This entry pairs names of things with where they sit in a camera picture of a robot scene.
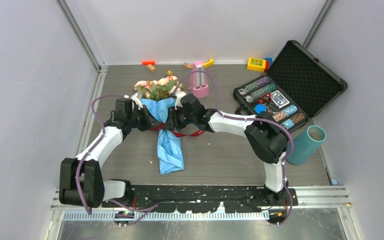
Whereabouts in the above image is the wooden curved block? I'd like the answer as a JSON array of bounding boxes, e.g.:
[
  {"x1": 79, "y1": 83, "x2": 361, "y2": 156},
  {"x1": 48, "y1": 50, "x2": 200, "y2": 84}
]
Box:
[{"x1": 183, "y1": 62, "x2": 194, "y2": 69}]

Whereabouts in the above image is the playing card deck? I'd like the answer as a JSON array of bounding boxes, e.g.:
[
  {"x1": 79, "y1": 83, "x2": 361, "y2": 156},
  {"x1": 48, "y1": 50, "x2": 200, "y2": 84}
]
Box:
[{"x1": 270, "y1": 90, "x2": 290, "y2": 109}]

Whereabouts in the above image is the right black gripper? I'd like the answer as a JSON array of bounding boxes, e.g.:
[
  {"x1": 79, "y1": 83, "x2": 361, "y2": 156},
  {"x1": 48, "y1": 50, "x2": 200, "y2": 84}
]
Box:
[{"x1": 163, "y1": 105, "x2": 196, "y2": 132}]

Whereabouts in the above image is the small wooden block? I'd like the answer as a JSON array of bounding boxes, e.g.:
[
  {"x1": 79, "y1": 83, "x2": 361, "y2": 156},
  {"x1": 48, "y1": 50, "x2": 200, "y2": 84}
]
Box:
[{"x1": 146, "y1": 64, "x2": 156, "y2": 73}]

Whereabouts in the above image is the blue toy block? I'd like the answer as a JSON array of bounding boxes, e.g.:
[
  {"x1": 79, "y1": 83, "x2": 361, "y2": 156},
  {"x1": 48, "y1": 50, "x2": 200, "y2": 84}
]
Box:
[{"x1": 265, "y1": 57, "x2": 273, "y2": 67}]

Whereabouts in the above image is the teal cylindrical vase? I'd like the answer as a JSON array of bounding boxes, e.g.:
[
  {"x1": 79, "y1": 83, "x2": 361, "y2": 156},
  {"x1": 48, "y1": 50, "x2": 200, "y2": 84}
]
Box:
[{"x1": 286, "y1": 125, "x2": 327, "y2": 165}]

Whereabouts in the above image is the pink metronome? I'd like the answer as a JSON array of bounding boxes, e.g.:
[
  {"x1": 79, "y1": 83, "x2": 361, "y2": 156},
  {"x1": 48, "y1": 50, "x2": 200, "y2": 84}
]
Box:
[{"x1": 189, "y1": 61, "x2": 210, "y2": 99}]

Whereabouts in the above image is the yellow toy block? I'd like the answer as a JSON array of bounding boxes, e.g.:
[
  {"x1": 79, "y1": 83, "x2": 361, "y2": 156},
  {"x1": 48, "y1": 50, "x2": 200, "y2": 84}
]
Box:
[{"x1": 246, "y1": 57, "x2": 270, "y2": 73}]

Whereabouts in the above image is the yellow curved block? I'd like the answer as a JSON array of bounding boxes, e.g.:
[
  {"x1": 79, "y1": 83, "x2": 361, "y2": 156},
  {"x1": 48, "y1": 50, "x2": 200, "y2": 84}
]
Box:
[{"x1": 203, "y1": 58, "x2": 215, "y2": 68}]

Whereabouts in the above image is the blue round chip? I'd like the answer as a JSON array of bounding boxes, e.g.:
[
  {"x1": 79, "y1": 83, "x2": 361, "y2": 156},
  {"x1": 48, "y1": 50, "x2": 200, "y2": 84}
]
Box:
[{"x1": 254, "y1": 104, "x2": 267, "y2": 115}]

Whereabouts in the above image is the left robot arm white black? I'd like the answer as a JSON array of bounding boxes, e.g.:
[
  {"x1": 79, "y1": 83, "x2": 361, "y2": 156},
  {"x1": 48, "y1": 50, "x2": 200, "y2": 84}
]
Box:
[{"x1": 58, "y1": 93, "x2": 159, "y2": 212}]

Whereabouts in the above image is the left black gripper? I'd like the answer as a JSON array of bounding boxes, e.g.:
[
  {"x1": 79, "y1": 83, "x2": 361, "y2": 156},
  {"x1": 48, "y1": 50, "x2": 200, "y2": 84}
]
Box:
[{"x1": 127, "y1": 104, "x2": 161, "y2": 132}]

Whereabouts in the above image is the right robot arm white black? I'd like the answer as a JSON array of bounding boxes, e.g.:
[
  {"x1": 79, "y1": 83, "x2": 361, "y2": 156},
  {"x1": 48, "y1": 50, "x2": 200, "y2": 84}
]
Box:
[{"x1": 164, "y1": 91, "x2": 290, "y2": 205}]

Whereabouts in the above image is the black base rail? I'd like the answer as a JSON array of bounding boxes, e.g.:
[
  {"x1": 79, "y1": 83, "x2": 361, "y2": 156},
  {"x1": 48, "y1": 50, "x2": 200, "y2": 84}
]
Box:
[{"x1": 102, "y1": 185, "x2": 298, "y2": 214}]

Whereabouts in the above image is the orange red block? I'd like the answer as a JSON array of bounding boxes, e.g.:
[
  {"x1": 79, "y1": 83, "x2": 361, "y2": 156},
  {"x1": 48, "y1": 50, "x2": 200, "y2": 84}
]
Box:
[{"x1": 141, "y1": 61, "x2": 156, "y2": 66}]

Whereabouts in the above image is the pink flower bouquet blue wrap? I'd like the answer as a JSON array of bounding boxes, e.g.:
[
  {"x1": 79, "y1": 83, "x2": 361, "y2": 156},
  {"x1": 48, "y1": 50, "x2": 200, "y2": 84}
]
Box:
[{"x1": 132, "y1": 70, "x2": 184, "y2": 175}]

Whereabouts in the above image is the red ribbon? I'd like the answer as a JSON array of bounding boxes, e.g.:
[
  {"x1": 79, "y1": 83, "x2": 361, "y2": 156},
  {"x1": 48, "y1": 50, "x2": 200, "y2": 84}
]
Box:
[{"x1": 149, "y1": 122, "x2": 205, "y2": 138}]

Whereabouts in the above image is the black poker chip case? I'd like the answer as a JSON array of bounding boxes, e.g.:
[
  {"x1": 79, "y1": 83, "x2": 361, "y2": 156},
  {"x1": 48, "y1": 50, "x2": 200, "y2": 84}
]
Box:
[{"x1": 232, "y1": 40, "x2": 348, "y2": 133}]

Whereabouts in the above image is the purple cable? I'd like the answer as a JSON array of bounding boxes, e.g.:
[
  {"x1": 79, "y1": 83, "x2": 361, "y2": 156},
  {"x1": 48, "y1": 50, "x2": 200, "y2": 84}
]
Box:
[
  {"x1": 74, "y1": 95, "x2": 158, "y2": 228},
  {"x1": 175, "y1": 70, "x2": 296, "y2": 228}
]

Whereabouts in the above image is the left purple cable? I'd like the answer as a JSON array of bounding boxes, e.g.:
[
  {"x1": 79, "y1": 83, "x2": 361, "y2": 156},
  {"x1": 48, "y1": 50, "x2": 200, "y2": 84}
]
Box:
[{"x1": 74, "y1": 95, "x2": 158, "y2": 228}]

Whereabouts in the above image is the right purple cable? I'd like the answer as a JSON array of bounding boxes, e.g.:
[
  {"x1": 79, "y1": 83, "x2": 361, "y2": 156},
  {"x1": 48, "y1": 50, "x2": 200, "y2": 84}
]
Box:
[{"x1": 175, "y1": 70, "x2": 296, "y2": 228}]

